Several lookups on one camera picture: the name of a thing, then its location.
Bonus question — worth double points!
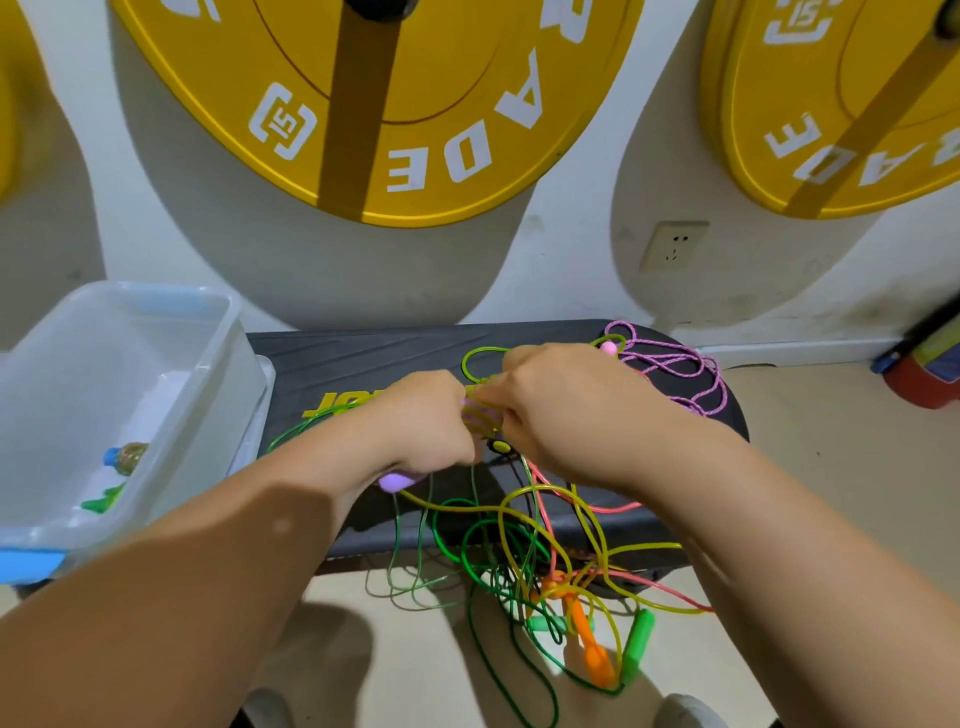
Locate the person's right forearm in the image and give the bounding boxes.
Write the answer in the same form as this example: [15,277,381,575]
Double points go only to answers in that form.
[645,427,960,728]

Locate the red fire extinguisher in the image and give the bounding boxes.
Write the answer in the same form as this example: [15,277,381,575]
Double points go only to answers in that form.
[873,292,960,410]

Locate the white wall socket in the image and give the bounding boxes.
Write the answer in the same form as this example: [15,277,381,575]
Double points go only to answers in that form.
[640,220,711,273]

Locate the person's left hand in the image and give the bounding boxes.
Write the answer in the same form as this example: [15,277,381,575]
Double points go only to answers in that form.
[352,370,489,489]

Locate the translucent plastic lid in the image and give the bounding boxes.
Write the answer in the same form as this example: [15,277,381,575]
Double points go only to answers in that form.
[225,357,276,497]

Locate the black plate peg cap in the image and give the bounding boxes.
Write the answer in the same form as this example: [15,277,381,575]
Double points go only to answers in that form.
[345,0,422,23]

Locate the person's right hand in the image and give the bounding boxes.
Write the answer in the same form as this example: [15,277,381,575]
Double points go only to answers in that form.
[468,342,677,494]

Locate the blue plastic piece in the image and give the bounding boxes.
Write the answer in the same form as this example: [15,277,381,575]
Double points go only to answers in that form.
[0,549,69,585]

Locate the pile of jump ropes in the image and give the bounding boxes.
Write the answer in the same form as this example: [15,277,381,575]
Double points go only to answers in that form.
[382,319,732,728]

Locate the large yellow weight plate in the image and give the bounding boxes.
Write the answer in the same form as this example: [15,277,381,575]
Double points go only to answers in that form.
[112,0,647,230]

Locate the person's left forearm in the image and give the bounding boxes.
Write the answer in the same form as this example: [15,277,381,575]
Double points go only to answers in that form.
[0,427,384,728]

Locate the clear plastic storage bin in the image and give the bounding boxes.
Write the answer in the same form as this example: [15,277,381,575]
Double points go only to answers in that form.
[0,282,242,554]

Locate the green jump rope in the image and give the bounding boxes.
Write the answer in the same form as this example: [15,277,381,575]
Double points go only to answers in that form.
[78,483,129,516]

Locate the black aerobic step platform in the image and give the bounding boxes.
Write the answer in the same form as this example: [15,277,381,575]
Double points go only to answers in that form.
[247,319,752,579]

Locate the person's left grey shoe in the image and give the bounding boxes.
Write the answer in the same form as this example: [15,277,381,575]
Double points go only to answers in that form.
[240,687,294,728]

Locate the blue handled jump rope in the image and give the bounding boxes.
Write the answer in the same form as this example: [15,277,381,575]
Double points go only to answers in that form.
[102,441,152,477]

